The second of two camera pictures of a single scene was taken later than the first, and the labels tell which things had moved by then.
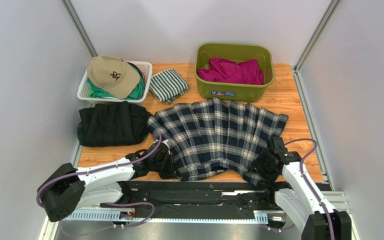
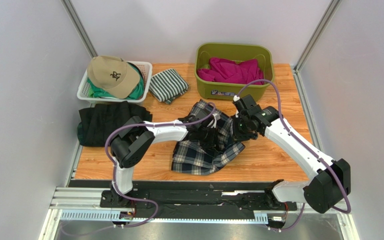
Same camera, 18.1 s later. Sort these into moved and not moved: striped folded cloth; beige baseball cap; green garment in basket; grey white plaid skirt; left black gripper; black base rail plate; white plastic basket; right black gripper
Moved: right black gripper; left black gripper; grey white plaid skirt
Not moved: beige baseball cap; white plastic basket; striped folded cloth; green garment in basket; black base rail plate
